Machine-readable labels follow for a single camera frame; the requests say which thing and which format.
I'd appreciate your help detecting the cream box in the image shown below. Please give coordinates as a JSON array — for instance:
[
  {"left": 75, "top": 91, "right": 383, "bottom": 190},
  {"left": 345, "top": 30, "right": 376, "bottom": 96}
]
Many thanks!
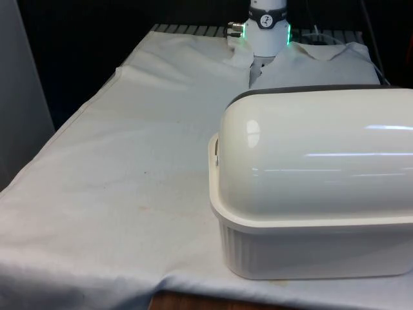
[{"left": 207, "top": 132, "right": 413, "bottom": 280}]

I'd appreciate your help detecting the rounded box lid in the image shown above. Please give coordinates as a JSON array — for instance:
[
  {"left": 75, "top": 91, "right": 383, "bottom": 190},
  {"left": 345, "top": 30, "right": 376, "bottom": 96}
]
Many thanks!
[{"left": 220, "top": 84, "right": 413, "bottom": 224}]

